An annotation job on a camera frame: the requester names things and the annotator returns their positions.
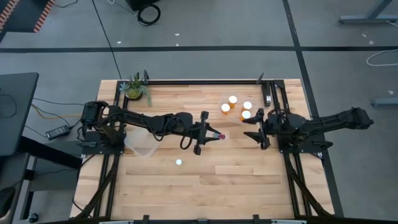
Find yellow cable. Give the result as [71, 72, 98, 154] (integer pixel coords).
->
[30, 103, 83, 121]

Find black aluminium table frame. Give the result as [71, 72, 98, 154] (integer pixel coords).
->
[73, 79, 335, 220]

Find potted green succulent plant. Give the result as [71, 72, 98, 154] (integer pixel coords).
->
[119, 73, 153, 107]

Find black desk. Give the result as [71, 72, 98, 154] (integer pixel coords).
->
[0, 72, 40, 157]

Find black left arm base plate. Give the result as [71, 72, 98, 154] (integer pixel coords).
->
[81, 130, 127, 156]

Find black power adapter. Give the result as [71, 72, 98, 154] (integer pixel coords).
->
[45, 124, 71, 141]

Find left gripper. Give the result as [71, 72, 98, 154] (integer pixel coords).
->
[185, 110, 221, 156]

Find white floor cable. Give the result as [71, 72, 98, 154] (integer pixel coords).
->
[366, 48, 398, 67]

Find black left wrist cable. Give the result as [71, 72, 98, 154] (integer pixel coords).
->
[179, 134, 196, 151]

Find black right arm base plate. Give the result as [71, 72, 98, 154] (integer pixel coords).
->
[276, 133, 334, 154]

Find grey table leg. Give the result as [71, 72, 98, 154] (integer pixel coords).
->
[338, 0, 398, 25]

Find clear plastic bin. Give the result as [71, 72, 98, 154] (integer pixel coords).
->
[216, 91, 259, 126]
[123, 127, 162, 157]

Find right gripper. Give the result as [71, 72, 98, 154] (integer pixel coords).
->
[242, 108, 282, 150]

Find grey table foot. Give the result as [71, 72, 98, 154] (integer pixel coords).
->
[370, 97, 398, 109]

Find coiled black cable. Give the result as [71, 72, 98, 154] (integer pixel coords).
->
[136, 3, 162, 27]

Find black mat orange striped edges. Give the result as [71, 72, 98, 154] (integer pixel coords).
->
[0, 0, 57, 43]

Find black box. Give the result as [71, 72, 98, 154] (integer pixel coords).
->
[126, 0, 161, 12]

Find long black floor cable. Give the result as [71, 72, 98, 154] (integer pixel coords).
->
[91, 0, 123, 80]

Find black bracket silver label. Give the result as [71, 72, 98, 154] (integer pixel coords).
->
[262, 80, 274, 108]

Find black desk leg beam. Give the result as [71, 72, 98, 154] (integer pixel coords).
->
[17, 135, 83, 170]

